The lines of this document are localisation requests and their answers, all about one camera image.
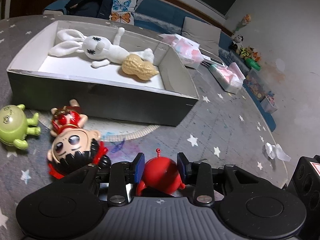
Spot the small plush toys pile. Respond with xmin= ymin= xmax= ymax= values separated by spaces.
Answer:
xmin=239 ymin=47 xmax=261 ymax=62

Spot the grey white cardboard box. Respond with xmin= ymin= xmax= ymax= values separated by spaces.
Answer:
xmin=7 ymin=21 xmax=199 ymax=126

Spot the pink white tissue pack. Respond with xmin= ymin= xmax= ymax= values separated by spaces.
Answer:
xmin=159 ymin=34 xmax=204 ymax=69

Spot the red round robot toy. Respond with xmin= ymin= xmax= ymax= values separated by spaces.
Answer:
xmin=136 ymin=148 xmax=185 ymax=196

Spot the green one-eyed monster toy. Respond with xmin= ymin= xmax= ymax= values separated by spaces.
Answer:
xmin=0 ymin=104 xmax=41 ymax=150

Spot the panda plush toy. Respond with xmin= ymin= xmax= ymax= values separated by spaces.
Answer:
xmin=228 ymin=35 xmax=244 ymax=54

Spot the orange flower doll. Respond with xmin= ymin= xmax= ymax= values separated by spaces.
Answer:
xmin=235 ymin=14 xmax=251 ymax=31

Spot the white plush rabbit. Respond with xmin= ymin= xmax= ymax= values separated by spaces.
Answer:
xmin=48 ymin=26 xmax=155 ymax=68

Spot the star patterned grey tablecloth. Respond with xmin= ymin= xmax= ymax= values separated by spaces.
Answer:
xmin=0 ymin=15 xmax=290 ymax=240

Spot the green bowl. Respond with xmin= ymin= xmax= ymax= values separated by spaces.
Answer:
xmin=245 ymin=57 xmax=261 ymax=71

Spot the dark blue backpack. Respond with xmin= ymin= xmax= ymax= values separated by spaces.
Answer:
xmin=65 ymin=0 xmax=113 ymax=20

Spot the crumpled white paper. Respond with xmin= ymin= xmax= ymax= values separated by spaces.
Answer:
xmin=265 ymin=142 xmax=291 ymax=162

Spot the blue sofa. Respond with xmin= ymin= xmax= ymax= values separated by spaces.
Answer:
xmin=43 ymin=0 xmax=277 ymax=132

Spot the grey cushion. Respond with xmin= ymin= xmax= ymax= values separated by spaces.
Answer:
xmin=181 ymin=17 xmax=221 ymax=56

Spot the black haired doll figure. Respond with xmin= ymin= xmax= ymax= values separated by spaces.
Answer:
xmin=47 ymin=99 xmax=111 ymax=179

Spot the clear plastic storage bin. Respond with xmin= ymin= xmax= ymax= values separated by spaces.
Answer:
xmin=244 ymin=68 xmax=271 ymax=102

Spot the beige peanut toy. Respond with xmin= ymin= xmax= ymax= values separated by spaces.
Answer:
xmin=121 ymin=54 xmax=159 ymax=81

